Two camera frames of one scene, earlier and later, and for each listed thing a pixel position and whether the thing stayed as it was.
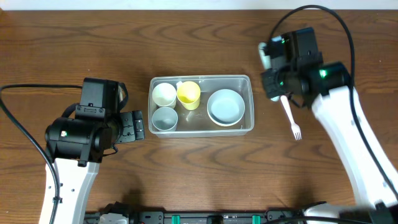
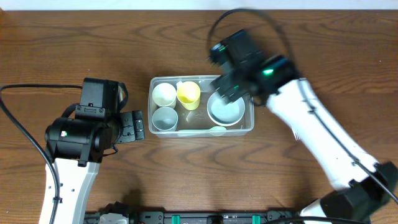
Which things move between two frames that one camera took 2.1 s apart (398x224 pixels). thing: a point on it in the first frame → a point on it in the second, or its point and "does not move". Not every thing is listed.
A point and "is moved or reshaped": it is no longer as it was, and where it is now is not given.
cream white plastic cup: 164,95 does not move
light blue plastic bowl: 225,107 does not move
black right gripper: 268,82 → 228,86
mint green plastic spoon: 267,63 is moved or reshaped
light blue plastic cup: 165,119 does not move
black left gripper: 133,125 does not move
